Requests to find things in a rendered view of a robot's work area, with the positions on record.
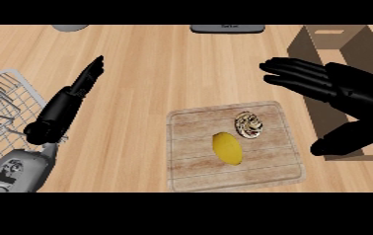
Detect brown cardboard box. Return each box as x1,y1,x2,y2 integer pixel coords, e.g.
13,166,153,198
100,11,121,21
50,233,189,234
286,25,373,162

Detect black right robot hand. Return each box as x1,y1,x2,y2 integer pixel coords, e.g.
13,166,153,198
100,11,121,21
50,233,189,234
258,56,373,157

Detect yellow lemon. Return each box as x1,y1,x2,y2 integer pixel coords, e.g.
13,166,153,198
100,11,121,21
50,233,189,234
211,131,245,166

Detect wooden cutting board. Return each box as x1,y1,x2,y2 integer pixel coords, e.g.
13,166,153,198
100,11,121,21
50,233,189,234
165,101,308,193

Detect grey wire basket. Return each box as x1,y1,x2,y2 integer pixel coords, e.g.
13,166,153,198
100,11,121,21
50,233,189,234
0,68,69,158

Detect pale grey round object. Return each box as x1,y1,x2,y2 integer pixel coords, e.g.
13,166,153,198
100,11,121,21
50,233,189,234
52,25,90,33

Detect dark grey flat appliance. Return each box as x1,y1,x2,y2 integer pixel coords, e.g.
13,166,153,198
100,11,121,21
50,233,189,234
189,25,267,35

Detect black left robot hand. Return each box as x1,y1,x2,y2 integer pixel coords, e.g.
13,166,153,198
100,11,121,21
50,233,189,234
22,54,106,146

